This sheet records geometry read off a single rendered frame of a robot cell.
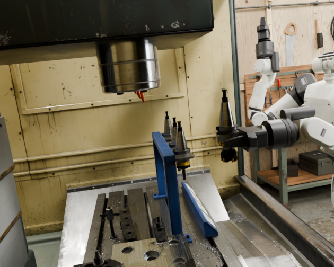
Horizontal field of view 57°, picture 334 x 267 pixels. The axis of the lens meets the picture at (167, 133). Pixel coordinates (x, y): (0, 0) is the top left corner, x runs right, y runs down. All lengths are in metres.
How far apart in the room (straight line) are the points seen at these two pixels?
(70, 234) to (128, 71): 1.19
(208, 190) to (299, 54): 2.64
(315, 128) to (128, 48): 0.56
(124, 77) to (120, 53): 0.06
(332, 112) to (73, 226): 1.37
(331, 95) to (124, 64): 0.88
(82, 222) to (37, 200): 0.37
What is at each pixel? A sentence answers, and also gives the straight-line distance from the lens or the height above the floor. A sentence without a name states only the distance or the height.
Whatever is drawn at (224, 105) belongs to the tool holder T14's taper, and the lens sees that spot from 0.88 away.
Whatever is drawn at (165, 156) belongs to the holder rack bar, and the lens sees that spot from 1.05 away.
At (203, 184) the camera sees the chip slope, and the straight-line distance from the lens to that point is 1.93.
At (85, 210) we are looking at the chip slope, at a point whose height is 0.78.
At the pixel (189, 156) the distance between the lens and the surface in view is 1.06.
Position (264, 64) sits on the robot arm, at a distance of 1.59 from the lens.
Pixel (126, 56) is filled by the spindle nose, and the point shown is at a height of 1.55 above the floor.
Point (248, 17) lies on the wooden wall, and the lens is 3.87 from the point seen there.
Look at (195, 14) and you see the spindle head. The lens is 0.75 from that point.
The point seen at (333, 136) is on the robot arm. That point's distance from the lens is 0.99.
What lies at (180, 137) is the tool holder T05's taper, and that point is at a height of 1.27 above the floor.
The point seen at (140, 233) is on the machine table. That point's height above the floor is 0.90.
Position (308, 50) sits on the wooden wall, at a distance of 4.22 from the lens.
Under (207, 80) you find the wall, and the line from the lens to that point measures 1.92.
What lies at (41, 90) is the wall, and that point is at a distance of 1.90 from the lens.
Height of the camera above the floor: 1.50
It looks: 11 degrees down
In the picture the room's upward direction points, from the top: 6 degrees counter-clockwise
